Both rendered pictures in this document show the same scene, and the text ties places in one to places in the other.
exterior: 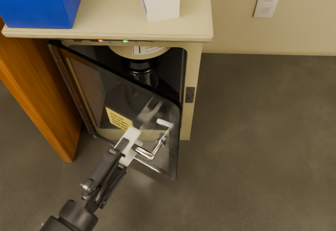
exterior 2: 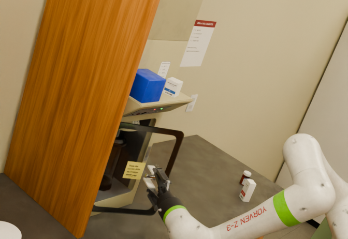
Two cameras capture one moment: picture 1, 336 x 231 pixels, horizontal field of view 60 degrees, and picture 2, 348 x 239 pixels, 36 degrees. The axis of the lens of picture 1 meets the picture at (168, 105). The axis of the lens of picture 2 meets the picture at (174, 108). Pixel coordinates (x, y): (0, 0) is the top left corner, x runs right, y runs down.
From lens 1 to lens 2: 1.86 m
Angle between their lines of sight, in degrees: 57
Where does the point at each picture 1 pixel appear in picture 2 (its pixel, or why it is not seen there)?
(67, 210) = (167, 195)
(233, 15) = not seen: hidden behind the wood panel
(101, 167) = (163, 175)
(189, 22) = (183, 96)
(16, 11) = (149, 94)
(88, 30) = (163, 101)
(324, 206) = (214, 208)
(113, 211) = not seen: outside the picture
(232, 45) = not seen: hidden behind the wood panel
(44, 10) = (157, 93)
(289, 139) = (174, 187)
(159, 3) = (178, 89)
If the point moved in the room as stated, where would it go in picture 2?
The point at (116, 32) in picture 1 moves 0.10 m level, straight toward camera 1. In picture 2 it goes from (170, 101) to (193, 111)
